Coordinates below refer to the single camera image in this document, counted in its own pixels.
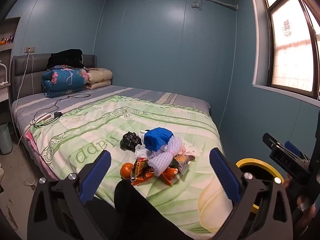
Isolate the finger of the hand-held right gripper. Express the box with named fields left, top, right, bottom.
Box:
left=262, top=133, right=285, bottom=153
left=284, top=141, right=310, bottom=159

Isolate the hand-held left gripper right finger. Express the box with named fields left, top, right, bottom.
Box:
left=209, top=147, right=293, bottom=240

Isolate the folded blue floral quilt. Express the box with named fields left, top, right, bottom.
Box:
left=42, top=66, right=89, bottom=98

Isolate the white foam net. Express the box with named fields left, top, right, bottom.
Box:
left=147, top=137, right=179, bottom=177

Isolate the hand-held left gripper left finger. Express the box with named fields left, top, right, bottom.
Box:
left=27, top=150, right=112, bottom=240

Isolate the grey striped bed sheet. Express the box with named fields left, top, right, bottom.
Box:
left=11, top=85, right=210, bottom=130

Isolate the large orange snack packet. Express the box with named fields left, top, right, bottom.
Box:
left=130, top=157, right=154, bottom=186

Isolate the green snack packet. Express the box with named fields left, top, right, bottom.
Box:
left=172, top=154, right=196, bottom=174

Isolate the pale green waste basket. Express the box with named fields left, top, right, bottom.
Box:
left=0, top=124, right=13, bottom=155

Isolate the row of small bottles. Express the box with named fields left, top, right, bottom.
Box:
left=0, top=35, right=14, bottom=46

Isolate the white wall shelf unit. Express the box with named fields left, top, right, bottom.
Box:
left=0, top=17, right=21, bottom=105

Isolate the small orange wrapper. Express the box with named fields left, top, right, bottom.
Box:
left=160, top=167, right=179, bottom=187

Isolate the folded beige quilt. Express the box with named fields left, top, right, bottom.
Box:
left=84, top=67, right=113, bottom=90

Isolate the yellow rimmed black bin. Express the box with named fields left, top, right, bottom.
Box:
left=235, top=158, right=285, bottom=213

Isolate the wrapped air conditioner pipe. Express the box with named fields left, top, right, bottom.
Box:
left=193, top=0, right=238, bottom=11

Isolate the black clothing pile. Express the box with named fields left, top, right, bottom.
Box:
left=47, top=49, right=85, bottom=70

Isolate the green floral quilt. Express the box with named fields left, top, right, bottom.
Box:
left=30, top=96, right=234, bottom=236

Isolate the black cable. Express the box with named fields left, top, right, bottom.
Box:
left=34, top=92, right=92, bottom=128

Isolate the blue plastic bag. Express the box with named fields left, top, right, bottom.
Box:
left=144, top=127, right=174, bottom=152

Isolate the white charging cable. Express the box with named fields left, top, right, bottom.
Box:
left=16, top=49, right=37, bottom=187

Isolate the grey upholstered bed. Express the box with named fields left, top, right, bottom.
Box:
left=11, top=54, right=234, bottom=238

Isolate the brown framed window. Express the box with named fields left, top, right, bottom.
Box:
left=247, top=0, right=320, bottom=100

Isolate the orange tangerine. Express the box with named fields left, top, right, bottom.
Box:
left=120, top=163, right=134, bottom=180

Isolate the person's right hand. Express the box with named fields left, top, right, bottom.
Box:
left=291, top=197, right=318, bottom=240

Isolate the black plastic bag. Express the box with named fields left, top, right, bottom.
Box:
left=119, top=131, right=142, bottom=152

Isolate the red paper window decal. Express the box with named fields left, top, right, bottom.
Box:
left=282, top=19, right=293, bottom=38

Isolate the pink cloth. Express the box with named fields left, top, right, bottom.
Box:
left=179, top=144, right=193, bottom=156

